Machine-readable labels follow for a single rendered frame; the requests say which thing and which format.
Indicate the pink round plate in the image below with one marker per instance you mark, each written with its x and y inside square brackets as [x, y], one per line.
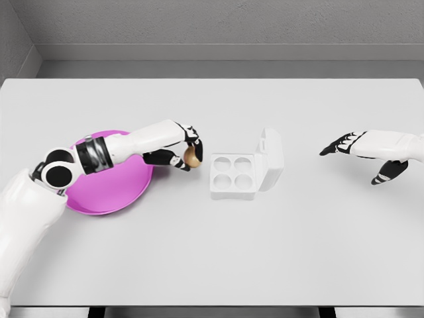
[112, 185]

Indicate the brown egg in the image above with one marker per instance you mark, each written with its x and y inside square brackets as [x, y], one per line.
[191, 158]

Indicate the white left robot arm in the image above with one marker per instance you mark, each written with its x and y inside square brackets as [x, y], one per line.
[39, 185]

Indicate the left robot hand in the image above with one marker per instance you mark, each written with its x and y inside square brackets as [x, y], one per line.
[165, 132]

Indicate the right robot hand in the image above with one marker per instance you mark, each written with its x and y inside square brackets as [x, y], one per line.
[364, 142]

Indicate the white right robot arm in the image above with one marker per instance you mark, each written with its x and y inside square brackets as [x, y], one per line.
[414, 147]

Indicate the white four-slot egg box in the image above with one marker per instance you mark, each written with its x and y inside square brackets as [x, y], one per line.
[245, 169]

